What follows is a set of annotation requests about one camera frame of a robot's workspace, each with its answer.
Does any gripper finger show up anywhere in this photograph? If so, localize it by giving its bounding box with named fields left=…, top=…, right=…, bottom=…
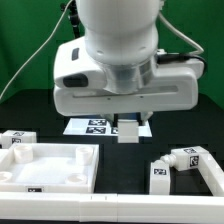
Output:
left=106, top=114, right=119, bottom=127
left=140, top=112, right=153, bottom=126

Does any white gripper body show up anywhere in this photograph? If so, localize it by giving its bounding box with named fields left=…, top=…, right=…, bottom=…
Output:
left=54, top=38, right=204, bottom=116

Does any white square table top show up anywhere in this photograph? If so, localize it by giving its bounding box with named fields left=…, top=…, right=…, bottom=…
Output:
left=0, top=143, right=99, bottom=193

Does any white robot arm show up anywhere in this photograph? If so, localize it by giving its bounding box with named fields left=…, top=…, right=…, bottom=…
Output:
left=54, top=0, right=204, bottom=120

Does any white tag sheet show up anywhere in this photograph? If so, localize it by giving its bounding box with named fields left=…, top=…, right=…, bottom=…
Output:
left=63, top=116, right=153, bottom=138

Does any white U-shaped obstacle fence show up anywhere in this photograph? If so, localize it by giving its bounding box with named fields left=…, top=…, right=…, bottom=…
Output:
left=0, top=154, right=224, bottom=224

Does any black camera stand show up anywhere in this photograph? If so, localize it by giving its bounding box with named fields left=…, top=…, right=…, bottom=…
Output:
left=60, top=0, right=81, bottom=38

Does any white cable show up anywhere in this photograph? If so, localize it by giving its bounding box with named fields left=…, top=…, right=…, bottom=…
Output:
left=0, top=0, right=78, bottom=101

